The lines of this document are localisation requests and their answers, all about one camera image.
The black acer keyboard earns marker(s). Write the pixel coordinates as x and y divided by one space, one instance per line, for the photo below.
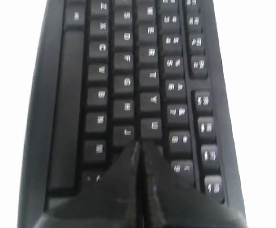
112 72

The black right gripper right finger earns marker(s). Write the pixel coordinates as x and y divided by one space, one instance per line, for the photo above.
170 204

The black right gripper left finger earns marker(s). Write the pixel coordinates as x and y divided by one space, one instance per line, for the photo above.
111 202

